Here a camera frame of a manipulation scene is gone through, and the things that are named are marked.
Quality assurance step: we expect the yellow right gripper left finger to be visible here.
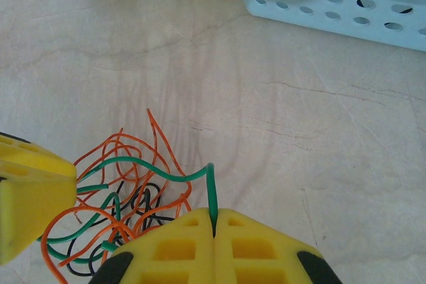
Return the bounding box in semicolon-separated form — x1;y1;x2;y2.
88;207;216;284

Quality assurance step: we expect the thin green cable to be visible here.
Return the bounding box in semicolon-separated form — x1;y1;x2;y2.
36;192;121;263
95;156;220;237
76;182;110;196

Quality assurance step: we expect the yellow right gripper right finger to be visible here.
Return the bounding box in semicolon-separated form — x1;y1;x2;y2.
212;208;343;284

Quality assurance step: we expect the light blue perforated plastic basket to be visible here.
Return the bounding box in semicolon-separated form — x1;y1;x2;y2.
219;0;426;53

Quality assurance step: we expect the thin black cable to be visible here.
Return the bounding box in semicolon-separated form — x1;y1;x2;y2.
66;182;176;277

